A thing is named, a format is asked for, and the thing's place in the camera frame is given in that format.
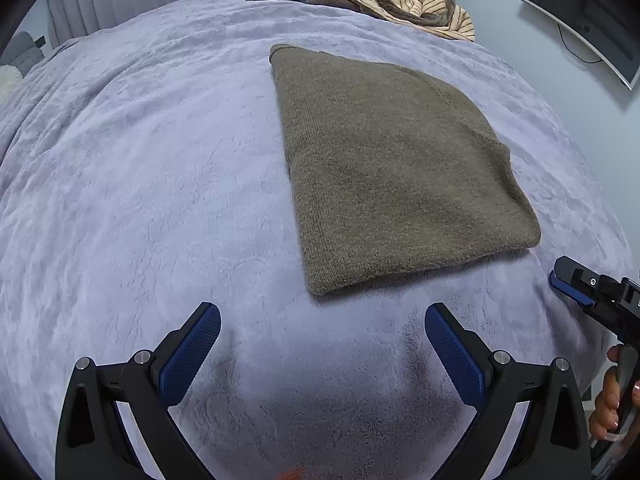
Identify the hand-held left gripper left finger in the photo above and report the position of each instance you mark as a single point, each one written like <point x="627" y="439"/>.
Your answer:
<point x="192" y="350"/>

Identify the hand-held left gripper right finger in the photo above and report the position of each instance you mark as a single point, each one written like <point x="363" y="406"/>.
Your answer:
<point x="457" y="355"/>

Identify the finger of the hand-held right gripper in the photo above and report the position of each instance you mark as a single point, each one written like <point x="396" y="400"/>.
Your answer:
<point x="575" y="280"/>

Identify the olive knit sweater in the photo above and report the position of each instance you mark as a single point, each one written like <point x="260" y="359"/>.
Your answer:
<point x="390" y="175"/>

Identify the person's right hand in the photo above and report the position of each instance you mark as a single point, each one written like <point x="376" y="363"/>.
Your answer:
<point x="605" y="410"/>

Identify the lavender fleece blanket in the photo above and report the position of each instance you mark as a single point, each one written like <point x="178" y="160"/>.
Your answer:
<point x="150" y="185"/>

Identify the cream striped cloth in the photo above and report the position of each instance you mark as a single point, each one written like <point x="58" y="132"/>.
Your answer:
<point x="430" y="2"/>

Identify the white fluffy pillow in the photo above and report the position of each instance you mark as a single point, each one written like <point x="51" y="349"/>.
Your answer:
<point x="9" y="80"/>

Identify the grey ribbed cushion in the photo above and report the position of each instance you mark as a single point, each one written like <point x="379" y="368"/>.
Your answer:
<point x="20" y="49"/>

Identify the wall-mounted television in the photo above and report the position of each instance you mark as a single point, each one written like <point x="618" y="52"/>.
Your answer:
<point x="585" y="15"/>

